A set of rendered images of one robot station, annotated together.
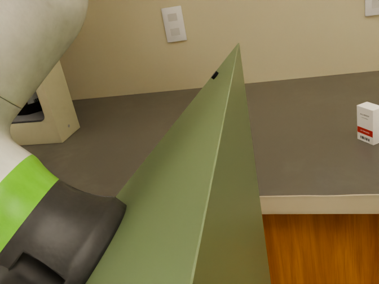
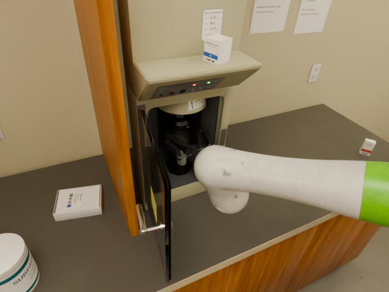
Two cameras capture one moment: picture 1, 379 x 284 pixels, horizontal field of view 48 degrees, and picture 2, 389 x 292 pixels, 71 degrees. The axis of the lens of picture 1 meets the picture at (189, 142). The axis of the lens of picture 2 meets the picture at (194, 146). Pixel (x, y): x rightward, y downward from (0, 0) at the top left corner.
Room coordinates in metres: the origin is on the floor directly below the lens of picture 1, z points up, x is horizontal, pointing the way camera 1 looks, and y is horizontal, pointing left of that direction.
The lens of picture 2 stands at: (0.69, 1.04, 1.76)
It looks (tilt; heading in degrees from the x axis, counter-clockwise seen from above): 37 degrees down; 313
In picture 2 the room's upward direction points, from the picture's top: 4 degrees clockwise
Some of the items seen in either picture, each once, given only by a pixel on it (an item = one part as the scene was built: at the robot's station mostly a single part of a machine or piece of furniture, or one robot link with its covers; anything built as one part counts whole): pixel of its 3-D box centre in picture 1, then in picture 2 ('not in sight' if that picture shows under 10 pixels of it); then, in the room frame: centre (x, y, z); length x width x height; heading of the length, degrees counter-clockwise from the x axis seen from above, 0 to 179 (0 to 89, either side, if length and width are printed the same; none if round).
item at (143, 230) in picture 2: not in sight; (147, 218); (1.06, 0.79, 1.20); 0.10 x 0.05 x 0.03; 153
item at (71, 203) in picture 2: not in sight; (79, 201); (1.44, 0.83, 0.96); 0.16 x 0.12 x 0.04; 59
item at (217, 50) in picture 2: not in sight; (217, 49); (1.14, 0.48, 1.54); 0.05 x 0.05 x 0.06; 89
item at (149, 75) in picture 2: not in sight; (198, 81); (1.15, 0.53, 1.46); 0.32 x 0.11 x 0.10; 71
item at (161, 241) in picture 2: not in sight; (154, 197); (1.11, 0.73, 1.19); 0.30 x 0.01 x 0.40; 153
